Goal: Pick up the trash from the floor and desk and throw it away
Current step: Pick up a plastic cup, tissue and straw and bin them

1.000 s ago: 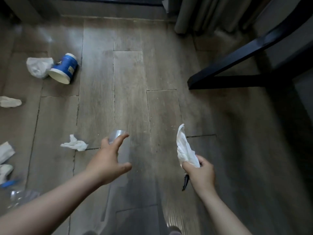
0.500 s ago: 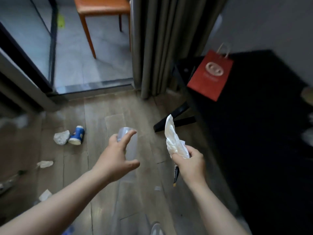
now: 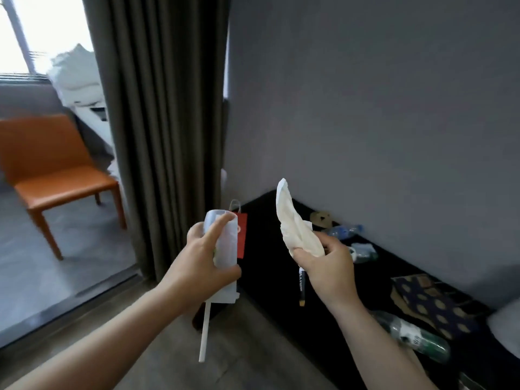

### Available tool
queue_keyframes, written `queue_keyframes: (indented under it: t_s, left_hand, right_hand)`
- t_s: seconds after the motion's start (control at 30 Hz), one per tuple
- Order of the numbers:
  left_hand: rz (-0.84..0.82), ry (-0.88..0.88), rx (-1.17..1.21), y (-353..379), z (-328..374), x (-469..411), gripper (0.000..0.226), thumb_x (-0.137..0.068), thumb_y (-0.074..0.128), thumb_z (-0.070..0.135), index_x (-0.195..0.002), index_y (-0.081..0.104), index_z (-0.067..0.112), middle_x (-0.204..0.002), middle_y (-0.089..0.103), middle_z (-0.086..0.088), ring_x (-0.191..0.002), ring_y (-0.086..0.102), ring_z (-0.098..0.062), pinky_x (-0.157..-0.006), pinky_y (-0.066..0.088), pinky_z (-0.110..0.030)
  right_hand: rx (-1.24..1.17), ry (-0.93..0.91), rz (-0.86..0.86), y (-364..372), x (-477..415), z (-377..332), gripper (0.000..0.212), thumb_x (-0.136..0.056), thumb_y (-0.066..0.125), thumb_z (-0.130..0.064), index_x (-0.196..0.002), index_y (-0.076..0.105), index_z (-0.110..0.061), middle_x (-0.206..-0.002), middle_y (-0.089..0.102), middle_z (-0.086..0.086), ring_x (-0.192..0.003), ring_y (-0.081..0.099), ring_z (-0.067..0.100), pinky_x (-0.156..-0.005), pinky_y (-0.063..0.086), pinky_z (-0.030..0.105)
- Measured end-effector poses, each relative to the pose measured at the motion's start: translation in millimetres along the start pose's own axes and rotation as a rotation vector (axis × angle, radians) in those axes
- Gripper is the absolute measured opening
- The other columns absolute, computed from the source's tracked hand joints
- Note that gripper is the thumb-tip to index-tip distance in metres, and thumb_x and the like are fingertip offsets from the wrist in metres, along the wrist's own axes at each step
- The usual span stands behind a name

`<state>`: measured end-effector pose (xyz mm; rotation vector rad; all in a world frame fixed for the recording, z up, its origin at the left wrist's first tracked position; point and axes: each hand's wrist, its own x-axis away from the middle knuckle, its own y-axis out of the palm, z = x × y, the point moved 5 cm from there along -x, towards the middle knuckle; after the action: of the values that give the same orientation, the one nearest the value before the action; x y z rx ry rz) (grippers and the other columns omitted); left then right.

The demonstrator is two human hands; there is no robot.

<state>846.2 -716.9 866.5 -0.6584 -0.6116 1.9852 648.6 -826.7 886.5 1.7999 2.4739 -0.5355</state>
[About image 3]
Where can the person's left hand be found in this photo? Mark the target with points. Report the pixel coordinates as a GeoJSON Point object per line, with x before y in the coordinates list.
{"type": "Point", "coordinates": [191, 272]}

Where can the person's right hand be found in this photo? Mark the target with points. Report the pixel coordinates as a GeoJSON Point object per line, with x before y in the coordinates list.
{"type": "Point", "coordinates": [331, 276]}

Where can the person's left middle finger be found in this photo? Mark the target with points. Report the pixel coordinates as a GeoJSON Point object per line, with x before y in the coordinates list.
{"type": "Point", "coordinates": [195, 232]}

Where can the person's left thumb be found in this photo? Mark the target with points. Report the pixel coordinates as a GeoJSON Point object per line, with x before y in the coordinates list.
{"type": "Point", "coordinates": [228, 276]}

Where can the person's right thumb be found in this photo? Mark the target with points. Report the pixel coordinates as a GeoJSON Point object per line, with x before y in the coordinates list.
{"type": "Point", "coordinates": [327, 240]}

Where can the translucent white bottle with tube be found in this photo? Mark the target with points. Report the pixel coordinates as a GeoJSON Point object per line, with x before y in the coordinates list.
{"type": "Point", "coordinates": [227, 247]}

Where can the white tissue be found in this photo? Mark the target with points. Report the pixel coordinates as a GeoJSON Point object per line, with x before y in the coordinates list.
{"type": "Point", "coordinates": [293, 228]}

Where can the person's right forearm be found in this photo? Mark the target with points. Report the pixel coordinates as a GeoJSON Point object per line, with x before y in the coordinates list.
{"type": "Point", "coordinates": [378, 349]}

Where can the person's left forearm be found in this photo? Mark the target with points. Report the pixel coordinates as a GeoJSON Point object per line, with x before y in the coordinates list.
{"type": "Point", "coordinates": [109, 341]}

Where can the clear plastic water bottle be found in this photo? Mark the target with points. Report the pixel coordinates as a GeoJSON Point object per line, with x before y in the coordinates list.
{"type": "Point", "coordinates": [362, 252]}
{"type": "Point", "coordinates": [343, 231]}

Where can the brown cardboard piece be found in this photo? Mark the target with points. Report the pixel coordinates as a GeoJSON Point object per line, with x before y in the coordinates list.
{"type": "Point", "coordinates": [321, 218]}

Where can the red paper bag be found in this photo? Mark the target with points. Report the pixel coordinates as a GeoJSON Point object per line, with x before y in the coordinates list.
{"type": "Point", "coordinates": [241, 235]}

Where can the black low bench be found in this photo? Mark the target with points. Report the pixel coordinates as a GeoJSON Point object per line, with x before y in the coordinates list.
{"type": "Point", "coordinates": [276, 288]}

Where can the black pen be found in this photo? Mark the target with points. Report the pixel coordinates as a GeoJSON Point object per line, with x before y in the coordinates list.
{"type": "Point", "coordinates": [302, 290]}

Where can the grey-brown curtain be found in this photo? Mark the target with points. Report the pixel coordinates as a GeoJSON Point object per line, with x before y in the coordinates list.
{"type": "Point", "coordinates": [162, 117]}

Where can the dark blue patterned bag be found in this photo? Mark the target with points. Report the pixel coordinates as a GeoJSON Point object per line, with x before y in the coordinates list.
{"type": "Point", "coordinates": [436, 306]}

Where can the green plastic bottle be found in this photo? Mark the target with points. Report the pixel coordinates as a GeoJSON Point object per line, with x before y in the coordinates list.
{"type": "Point", "coordinates": [414, 337]}

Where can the orange chair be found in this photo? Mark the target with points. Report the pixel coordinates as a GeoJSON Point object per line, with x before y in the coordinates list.
{"type": "Point", "coordinates": [53, 166]}

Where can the pile of white bedding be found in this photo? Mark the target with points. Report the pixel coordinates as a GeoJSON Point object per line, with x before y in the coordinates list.
{"type": "Point", "coordinates": [81, 85]}

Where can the white pillow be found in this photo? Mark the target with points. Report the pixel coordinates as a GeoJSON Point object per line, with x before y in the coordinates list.
{"type": "Point", "coordinates": [507, 326]}

